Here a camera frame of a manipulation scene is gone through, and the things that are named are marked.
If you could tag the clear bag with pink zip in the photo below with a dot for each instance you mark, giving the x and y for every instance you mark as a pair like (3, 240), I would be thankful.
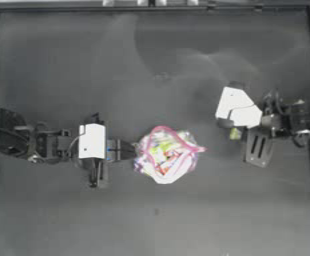
(166, 156)

